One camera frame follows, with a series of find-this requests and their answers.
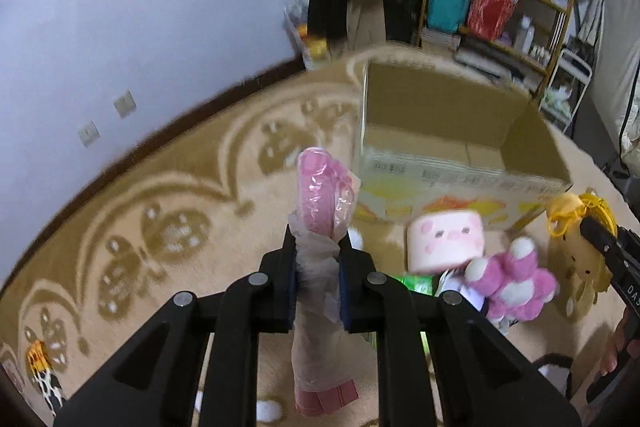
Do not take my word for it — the white-haired anime figure plush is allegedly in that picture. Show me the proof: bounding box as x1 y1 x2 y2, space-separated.
435 270 487 317

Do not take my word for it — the black white plush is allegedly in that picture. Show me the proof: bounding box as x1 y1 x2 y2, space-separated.
533 353 574 400

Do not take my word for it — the lower wall socket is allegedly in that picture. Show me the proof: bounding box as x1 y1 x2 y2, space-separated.
77 120 100 147

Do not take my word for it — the wooden shelf rack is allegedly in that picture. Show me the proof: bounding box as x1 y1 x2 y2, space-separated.
420 0 576 100

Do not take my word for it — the cow print plush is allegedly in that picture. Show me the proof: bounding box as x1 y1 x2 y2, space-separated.
26 340 66 417

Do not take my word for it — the pink doll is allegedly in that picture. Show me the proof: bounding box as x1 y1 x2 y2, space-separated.
288 147 367 417

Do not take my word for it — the plastic bag with yellow toys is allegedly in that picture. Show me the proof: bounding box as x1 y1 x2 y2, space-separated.
284 0 331 70

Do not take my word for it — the upper wall socket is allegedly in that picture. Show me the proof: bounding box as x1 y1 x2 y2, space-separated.
114 91 137 119

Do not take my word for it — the open cardboard box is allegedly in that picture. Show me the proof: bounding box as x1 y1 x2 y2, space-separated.
352 62 573 231

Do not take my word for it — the yellow dog plush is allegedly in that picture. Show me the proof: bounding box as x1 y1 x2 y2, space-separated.
546 192 617 323

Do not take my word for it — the patterned beige carpet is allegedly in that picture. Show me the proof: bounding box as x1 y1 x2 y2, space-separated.
1 44 624 426

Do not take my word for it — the white metal trolley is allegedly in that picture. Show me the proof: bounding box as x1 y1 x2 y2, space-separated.
538 48 592 133

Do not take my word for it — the green tissue pack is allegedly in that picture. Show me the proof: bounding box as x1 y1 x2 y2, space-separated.
398 274 437 296

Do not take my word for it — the red patterned gift bag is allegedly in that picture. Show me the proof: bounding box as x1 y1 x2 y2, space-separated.
466 0 518 41

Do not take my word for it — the stack of books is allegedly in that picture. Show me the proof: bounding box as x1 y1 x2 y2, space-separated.
420 27 544 98

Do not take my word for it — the pink white bunny plush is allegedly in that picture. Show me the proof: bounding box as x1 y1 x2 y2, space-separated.
464 236 558 324

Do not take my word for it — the wall socket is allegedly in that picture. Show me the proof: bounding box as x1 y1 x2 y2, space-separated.
77 120 100 147
114 91 137 119

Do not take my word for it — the pink cube pig plush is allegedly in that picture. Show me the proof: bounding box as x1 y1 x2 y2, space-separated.
407 210 485 275

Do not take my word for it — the person's right hand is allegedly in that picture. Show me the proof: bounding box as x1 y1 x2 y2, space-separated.
600 309 640 376

